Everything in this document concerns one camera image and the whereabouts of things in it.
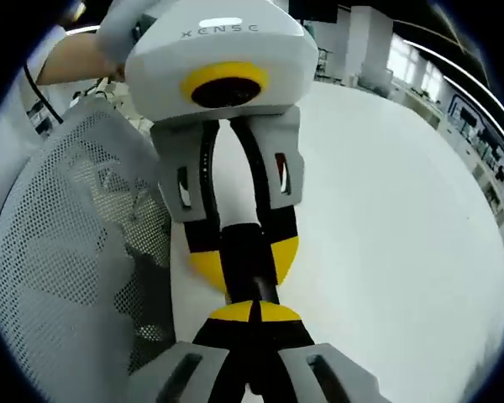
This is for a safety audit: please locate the grey mesh chair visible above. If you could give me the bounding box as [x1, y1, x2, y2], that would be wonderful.
[0, 97, 178, 403]

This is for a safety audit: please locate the person's white sleeve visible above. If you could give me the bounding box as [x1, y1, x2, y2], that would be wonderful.
[24, 24, 75, 81]

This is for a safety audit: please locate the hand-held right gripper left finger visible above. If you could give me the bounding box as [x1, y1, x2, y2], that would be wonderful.
[128, 301, 258, 403]

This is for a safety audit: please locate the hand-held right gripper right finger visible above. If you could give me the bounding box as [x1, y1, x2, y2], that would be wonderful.
[259, 301, 392, 403]

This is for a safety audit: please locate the black remote control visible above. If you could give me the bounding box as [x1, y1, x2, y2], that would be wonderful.
[219, 223, 280, 304]

